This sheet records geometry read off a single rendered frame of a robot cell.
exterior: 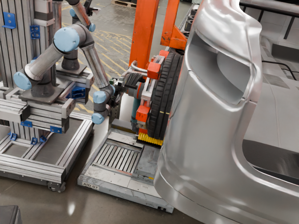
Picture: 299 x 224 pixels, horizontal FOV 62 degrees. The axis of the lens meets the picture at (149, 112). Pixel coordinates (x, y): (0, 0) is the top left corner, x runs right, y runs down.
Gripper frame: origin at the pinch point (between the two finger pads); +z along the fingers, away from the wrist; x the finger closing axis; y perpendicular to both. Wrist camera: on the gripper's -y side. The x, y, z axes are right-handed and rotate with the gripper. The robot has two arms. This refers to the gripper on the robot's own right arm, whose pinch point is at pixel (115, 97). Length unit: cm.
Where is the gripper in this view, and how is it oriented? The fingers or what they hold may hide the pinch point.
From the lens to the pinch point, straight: 181.5
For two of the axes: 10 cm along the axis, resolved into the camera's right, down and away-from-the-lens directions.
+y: 1.7, -8.3, -5.3
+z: 2.2, -4.9, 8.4
